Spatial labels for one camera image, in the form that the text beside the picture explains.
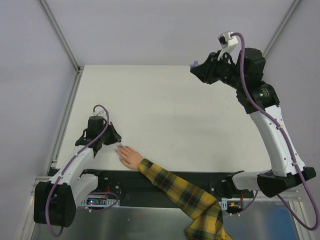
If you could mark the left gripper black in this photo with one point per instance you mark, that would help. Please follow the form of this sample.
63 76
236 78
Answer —
110 136

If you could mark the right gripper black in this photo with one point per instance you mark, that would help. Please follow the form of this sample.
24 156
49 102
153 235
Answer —
208 69

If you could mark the purple nail polish bottle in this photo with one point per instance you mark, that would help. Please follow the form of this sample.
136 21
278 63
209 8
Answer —
194 64

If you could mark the yellow plaid sleeve forearm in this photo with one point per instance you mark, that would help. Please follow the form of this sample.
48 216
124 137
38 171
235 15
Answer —
198 204

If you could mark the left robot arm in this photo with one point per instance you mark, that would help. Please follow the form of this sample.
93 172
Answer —
56 200

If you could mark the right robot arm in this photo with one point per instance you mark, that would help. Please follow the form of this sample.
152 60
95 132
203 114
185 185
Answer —
287 169

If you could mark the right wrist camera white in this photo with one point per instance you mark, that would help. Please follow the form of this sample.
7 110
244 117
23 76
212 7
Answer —
228 43

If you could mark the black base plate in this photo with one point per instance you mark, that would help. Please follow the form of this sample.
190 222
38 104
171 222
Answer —
134 189

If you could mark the white cable duct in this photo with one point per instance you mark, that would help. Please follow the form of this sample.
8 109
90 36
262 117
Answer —
100 202

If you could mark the left aluminium frame post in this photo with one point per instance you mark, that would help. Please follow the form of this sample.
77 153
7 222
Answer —
59 35

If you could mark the aluminium frame post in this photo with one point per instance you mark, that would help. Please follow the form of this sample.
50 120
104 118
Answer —
59 35
280 30

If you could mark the right aluminium frame post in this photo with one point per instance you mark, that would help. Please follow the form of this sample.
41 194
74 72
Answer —
280 30

